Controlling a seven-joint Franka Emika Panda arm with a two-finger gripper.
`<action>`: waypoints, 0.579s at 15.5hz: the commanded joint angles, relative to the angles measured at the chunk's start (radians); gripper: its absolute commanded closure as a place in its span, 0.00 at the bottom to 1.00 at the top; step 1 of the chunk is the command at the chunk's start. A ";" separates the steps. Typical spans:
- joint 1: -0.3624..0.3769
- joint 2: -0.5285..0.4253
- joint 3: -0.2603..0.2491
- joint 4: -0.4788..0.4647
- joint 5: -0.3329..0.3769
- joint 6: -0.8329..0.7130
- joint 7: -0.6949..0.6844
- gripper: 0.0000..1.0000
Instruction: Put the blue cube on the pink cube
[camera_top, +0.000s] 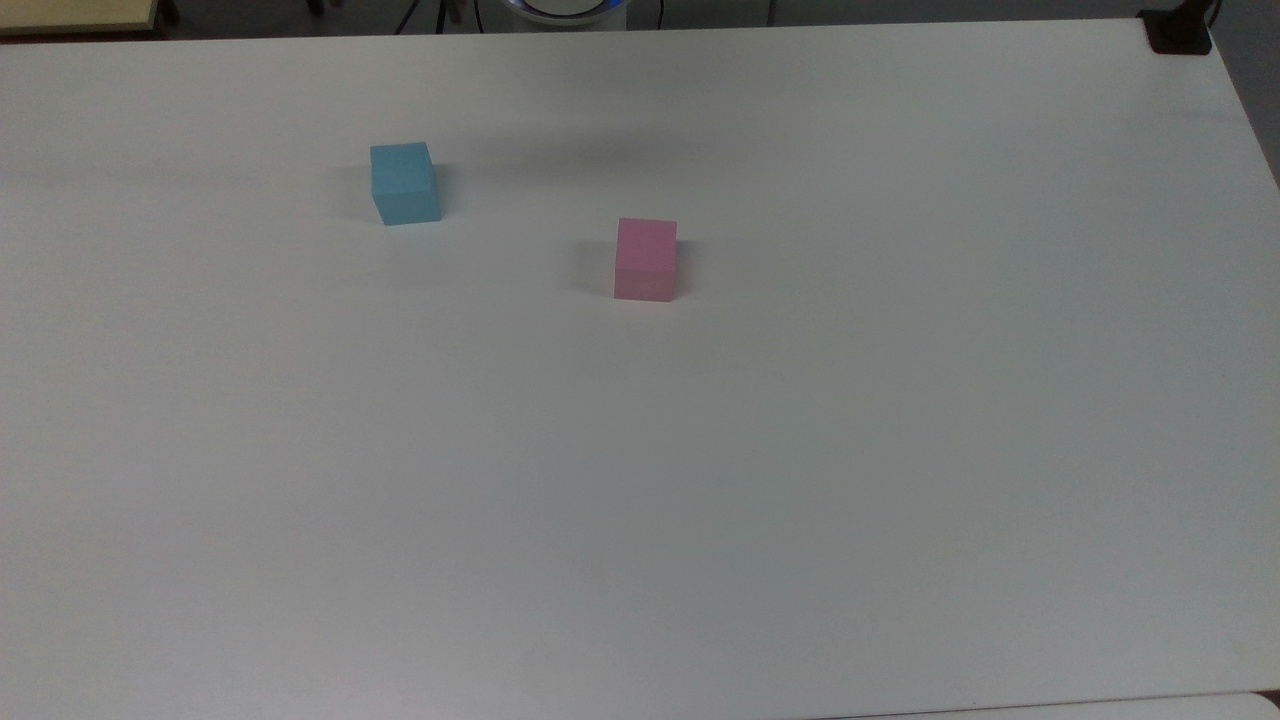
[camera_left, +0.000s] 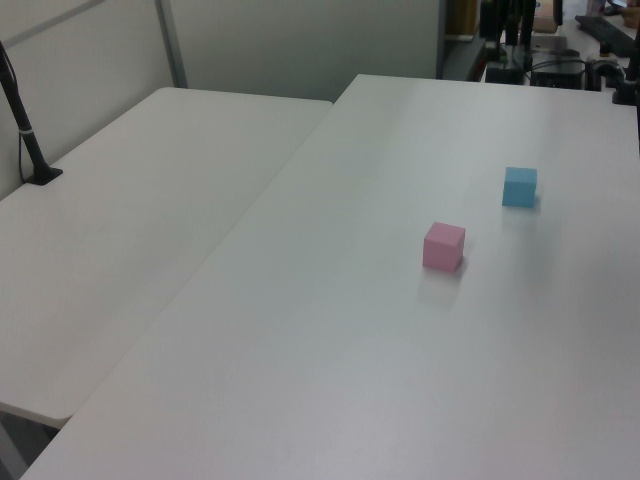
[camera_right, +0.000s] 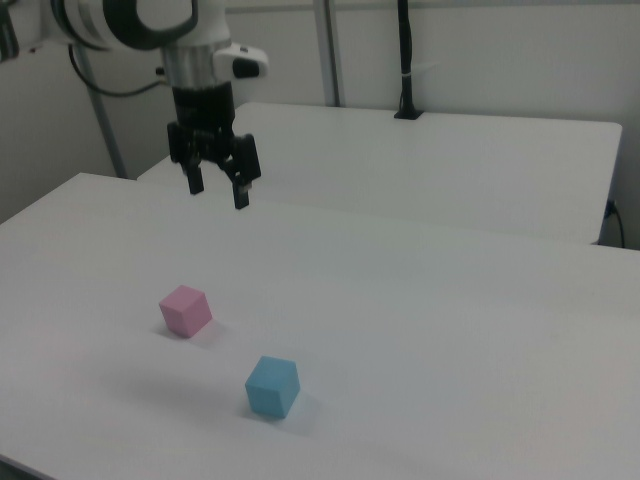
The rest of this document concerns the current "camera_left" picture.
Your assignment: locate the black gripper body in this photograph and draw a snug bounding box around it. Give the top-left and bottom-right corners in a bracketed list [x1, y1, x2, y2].
[478, 0, 506, 41]

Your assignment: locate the black clamp mount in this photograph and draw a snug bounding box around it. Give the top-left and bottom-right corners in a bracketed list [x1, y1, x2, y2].
[611, 45, 640, 106]

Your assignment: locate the grey metal partition post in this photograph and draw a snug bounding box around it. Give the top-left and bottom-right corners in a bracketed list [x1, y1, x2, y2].
[154, 0, 189, 90]

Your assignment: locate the pink cube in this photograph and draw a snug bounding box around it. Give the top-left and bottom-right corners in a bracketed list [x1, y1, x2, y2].
[422, 221, 467, 272]

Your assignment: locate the black electronics box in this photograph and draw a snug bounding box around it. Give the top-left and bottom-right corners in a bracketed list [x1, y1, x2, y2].
[531, 59, 587, 92]

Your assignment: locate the black camera stand pole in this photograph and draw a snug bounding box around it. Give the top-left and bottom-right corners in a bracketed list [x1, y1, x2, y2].
[0, 40, 64, 187]

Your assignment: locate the grey cabinet panel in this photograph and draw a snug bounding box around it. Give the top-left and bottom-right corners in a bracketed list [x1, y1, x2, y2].
[436, 33, 489, 82]

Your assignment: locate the blue cube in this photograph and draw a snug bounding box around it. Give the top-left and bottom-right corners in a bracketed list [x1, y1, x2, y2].
[501, 166, 539, 208]

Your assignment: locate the black cable on stand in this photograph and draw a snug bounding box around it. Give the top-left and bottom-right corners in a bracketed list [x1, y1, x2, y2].
[0, 49, 36, 183]

